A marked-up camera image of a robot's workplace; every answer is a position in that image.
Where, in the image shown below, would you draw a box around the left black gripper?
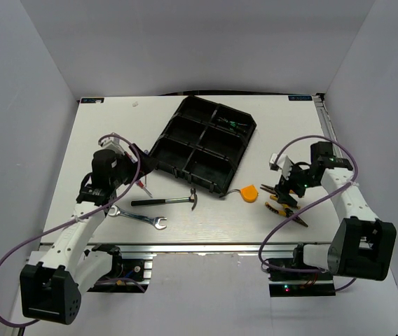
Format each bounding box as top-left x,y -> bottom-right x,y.
109,143 -> 158,188

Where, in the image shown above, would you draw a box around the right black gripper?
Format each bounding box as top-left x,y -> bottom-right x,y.
274,161 -> 320,207

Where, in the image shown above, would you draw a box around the yellow black pliers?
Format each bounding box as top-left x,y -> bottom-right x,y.
261,184 -> 277,201
264,202 -> 309,228

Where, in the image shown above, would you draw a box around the black green precision screwdriver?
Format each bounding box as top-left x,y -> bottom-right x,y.
217,117 -> 238,127

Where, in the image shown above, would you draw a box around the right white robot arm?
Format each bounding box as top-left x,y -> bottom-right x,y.
270,141 -> 397,281

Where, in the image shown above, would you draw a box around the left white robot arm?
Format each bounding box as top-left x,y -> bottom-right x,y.
20,144 -> 157,325

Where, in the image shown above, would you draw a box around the blue red screwdriver lower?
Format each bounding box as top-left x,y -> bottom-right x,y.
135,180 -> 153,198

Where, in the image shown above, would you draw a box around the orange tape measure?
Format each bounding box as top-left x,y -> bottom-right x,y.
221,185 -> 259,203

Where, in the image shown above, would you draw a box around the black compartment tray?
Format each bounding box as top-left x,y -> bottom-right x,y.
149,96 -> 256,196

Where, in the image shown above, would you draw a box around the silver open-end wrench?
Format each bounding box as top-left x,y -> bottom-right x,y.
108,205 -> 167,230

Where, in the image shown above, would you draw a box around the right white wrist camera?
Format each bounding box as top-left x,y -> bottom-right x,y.
269,153 -> 293,179

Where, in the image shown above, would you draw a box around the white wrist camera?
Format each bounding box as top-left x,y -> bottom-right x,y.
98,135 -> 125,155
269,153 -> 293,179

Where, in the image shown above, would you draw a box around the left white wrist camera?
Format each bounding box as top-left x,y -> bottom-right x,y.
98,135 -> 125,155

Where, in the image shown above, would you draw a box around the black handled claw hammer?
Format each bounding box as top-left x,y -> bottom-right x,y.
130,188 -> 198,211

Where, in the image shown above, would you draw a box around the right aluminium rail frame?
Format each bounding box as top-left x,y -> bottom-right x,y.
313,92 -> 373,253

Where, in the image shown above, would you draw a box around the front aluminium rail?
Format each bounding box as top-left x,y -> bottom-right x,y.
90,243 -> 296,256

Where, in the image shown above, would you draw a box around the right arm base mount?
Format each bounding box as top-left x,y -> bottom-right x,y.
266,267 -> 336,298

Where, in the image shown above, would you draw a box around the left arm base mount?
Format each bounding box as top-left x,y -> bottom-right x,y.
83,244 -> 153,293

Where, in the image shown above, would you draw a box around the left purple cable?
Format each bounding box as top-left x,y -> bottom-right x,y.
0,133 -> 147,328

